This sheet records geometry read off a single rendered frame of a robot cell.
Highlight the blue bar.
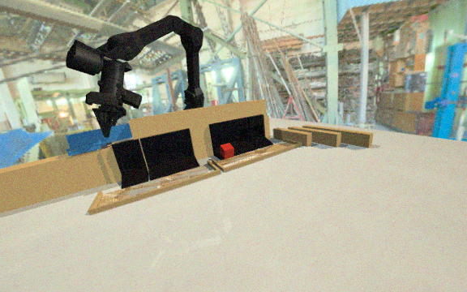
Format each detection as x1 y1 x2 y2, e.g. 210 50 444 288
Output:
66 123 132 156

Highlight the red block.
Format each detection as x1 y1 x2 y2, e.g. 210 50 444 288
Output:
221 143 234 159

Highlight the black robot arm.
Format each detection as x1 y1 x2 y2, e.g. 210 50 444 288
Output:
66 15 204 110

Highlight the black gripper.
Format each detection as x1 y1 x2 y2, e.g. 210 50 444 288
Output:
85 77 126 137

